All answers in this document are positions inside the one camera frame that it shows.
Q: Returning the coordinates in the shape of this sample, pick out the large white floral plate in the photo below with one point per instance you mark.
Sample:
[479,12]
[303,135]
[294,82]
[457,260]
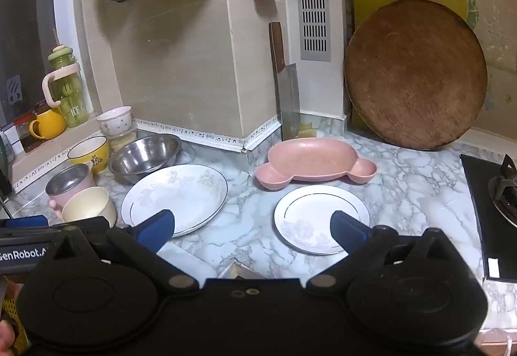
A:
[177,194]

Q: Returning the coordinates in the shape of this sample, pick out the metal stove burner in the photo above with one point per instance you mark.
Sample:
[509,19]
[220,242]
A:
[505,190]

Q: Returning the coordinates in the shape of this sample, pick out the person's left hand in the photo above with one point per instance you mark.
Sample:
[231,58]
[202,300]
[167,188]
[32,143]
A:
[5,335]

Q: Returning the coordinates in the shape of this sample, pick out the black gas stove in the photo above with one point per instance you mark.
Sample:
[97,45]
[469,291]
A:
[478,218]

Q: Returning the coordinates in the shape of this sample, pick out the white patterned edge tape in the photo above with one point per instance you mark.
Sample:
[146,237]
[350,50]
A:
[202,136]

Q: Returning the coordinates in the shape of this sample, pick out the pink bear-shaped plate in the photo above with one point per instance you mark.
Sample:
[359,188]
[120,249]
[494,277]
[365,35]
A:
[311,158]

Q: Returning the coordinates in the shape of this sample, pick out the stainless steel bowl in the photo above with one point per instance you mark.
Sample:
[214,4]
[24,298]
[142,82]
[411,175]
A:
[147,156]

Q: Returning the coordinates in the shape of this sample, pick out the yellow mug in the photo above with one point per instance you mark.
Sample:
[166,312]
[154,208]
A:
[48,123]

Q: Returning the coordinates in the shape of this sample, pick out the round wooden cutting board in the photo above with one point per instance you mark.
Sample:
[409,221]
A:
[416,75]

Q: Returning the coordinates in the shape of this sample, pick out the cream plastic bowl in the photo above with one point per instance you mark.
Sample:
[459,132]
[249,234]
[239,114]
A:
[87,206]

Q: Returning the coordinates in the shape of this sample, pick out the pink cup with steel lining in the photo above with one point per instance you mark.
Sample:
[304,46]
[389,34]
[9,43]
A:
[68,180]

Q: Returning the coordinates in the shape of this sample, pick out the yellow bowl with white inside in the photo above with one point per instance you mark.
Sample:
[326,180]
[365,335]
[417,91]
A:
[91,152]

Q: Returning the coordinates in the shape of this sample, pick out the clear glass jar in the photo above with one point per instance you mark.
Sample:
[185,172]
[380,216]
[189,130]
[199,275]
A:
[121,141]

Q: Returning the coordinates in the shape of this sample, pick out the dark seasoning jar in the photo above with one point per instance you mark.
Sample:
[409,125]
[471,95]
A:
[26,135]

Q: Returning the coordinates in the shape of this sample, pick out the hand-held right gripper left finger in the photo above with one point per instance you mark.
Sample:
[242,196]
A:
[155,228]

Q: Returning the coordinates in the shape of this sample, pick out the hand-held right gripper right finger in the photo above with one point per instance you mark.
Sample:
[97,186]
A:
[347,230]

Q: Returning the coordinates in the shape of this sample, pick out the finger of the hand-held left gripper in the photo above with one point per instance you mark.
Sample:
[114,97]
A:
[24,221]

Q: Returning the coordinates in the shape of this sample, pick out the white flower-print bowl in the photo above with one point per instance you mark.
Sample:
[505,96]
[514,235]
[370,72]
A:
[115,119]

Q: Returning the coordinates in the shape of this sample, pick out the grey vent grille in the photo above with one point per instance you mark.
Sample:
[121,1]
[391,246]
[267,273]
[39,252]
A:
[313,4]

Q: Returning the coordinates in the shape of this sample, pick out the green transparent bottle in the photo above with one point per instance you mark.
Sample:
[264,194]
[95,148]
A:
[68,93]

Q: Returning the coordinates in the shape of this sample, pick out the pale yellow sponge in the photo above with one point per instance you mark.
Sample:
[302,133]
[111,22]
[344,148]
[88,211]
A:
[307,130]

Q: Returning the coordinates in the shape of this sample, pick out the small white gold-rimmed plate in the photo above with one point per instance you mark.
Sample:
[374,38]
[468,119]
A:
[311,210]

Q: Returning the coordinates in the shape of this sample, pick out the green wall sticker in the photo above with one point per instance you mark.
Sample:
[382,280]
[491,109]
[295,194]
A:
[472,12]

